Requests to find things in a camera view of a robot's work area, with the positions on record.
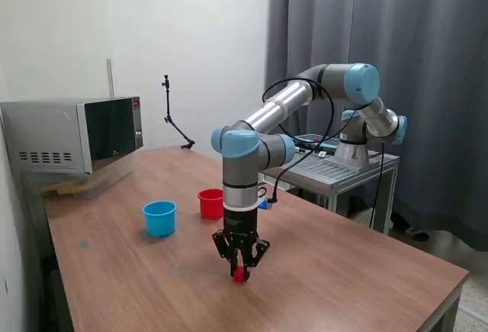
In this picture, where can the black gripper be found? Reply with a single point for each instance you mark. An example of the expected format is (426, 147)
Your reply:
(240, 223)

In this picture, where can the red cube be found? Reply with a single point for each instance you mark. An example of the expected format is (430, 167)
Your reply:
(238, 275)

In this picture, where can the silver blue-jointed robot arm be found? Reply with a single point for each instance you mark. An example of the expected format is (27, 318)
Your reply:
(282, 103)

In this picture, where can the red plastic cup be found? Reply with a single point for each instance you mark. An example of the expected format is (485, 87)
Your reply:
(209, 206)

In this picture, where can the blue tape piece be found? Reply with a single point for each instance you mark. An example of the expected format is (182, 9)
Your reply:
(83, 244)
(174, 271)

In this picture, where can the blue plastic cup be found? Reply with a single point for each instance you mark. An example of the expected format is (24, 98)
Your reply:
(160, 221)

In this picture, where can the grey metal robot stand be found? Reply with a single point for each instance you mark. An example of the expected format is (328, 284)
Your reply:
(335, 173)

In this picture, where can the blue-edged teach pendant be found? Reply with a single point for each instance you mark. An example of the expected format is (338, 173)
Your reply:
(305, 139)

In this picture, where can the wooden blocks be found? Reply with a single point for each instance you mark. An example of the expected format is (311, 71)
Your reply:
(65, 189)

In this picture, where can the silver microwave oven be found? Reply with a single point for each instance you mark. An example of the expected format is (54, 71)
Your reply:
(45, 133)

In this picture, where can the grey curtain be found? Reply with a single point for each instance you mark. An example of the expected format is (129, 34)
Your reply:
(450, 80)

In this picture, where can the blue-lit wrist camera box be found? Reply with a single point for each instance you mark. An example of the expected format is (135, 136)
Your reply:
(264, 204)

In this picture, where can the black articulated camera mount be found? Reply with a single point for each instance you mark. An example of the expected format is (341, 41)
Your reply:
(167, 99)

